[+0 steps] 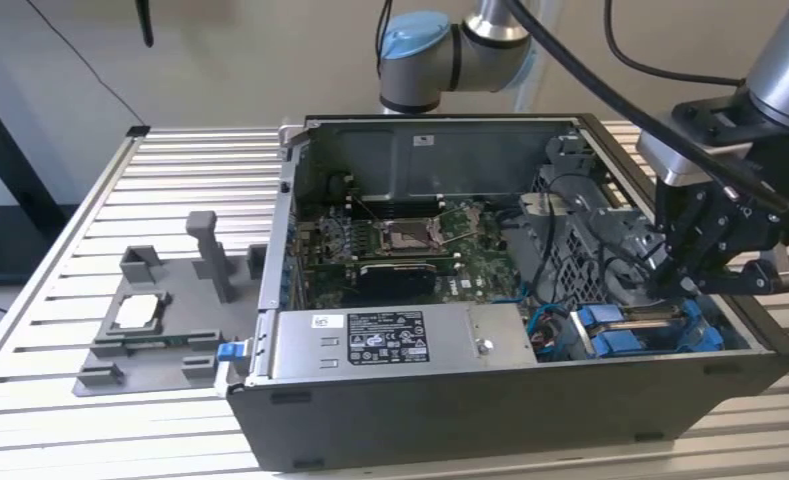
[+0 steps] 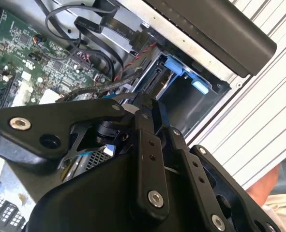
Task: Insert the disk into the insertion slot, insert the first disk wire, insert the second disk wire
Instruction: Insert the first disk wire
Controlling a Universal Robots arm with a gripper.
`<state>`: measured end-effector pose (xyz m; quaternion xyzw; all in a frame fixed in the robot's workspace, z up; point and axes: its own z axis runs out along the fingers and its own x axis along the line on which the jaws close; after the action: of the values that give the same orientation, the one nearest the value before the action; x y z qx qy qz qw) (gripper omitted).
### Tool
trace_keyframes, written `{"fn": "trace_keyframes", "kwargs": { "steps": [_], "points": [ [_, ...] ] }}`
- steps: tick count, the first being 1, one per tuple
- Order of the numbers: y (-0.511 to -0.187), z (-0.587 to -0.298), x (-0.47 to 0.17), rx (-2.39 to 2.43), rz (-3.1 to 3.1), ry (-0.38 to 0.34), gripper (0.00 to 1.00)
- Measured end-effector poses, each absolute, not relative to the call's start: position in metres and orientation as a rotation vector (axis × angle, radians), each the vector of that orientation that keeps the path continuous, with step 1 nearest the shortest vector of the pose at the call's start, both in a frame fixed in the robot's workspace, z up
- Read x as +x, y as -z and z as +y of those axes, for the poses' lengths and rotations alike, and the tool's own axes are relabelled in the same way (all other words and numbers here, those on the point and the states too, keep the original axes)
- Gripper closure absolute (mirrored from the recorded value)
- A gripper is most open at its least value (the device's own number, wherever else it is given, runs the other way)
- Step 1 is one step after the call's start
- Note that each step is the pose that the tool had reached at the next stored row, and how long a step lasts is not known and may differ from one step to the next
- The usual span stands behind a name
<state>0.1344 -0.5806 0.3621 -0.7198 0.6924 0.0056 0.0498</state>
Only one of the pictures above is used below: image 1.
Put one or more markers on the hard disk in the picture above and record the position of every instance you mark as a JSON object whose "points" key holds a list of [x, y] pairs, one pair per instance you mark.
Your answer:
{"points": [[607, 320]]}

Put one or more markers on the silver power supply unit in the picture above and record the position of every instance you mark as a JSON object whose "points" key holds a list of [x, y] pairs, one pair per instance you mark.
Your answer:
{"points": [[447, 325]]}

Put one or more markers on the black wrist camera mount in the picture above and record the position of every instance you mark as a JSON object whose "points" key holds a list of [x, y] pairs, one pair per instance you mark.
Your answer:
{"points": [[714, 120]]}

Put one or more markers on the grey metal drive cage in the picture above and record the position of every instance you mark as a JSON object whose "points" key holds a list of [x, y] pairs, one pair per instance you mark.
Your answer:
{"points": [[587, 270]]}

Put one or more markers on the green RAM stick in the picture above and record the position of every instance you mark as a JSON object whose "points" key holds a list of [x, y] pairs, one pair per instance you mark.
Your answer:
{"points": [[156, 342]]}

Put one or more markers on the thin metal locking lever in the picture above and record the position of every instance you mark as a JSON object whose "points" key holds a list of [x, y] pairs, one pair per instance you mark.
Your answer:
{"points": [[369, 209]]}

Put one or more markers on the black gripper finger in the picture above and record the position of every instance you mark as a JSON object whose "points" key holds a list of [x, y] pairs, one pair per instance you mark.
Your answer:
{"points": [[710, 255], [674, 250]]}

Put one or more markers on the black RAM slot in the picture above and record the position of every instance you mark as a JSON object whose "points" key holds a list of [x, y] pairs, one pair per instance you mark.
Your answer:
{"points": [[400, 249], [400, 256]]}

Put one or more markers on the blue plastic disk bay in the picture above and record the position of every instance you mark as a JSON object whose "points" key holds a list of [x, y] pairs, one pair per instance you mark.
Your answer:
{"points": [[700, 325]]}

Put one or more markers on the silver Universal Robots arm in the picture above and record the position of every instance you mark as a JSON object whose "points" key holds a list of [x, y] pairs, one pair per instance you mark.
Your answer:
{"points": [[420, 75]]}

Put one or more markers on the silver CPU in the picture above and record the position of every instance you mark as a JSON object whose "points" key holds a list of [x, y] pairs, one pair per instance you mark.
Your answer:
{"points": [[136, 310]]}

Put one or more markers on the CPU socket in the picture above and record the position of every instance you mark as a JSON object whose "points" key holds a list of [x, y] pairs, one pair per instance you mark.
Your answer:
{"points": [[407, 237]]}

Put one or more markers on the blue case latch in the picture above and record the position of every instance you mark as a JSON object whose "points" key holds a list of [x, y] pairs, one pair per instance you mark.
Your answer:
{"points": [[229, 350]]}

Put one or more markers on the black stand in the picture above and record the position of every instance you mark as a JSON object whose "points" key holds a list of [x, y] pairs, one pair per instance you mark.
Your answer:
{"points": [[7, 245]]}

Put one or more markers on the grey parts rack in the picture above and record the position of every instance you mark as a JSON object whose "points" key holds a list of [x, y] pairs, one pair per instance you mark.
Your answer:
{"points": [[187, 310]]}

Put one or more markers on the green Dell motherboard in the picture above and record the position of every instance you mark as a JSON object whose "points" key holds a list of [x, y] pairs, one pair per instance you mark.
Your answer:
{"points": [[480, 280]]}

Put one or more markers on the black open PC case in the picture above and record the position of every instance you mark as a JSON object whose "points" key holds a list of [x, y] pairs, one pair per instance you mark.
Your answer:
{"points": [[434, 425]]}

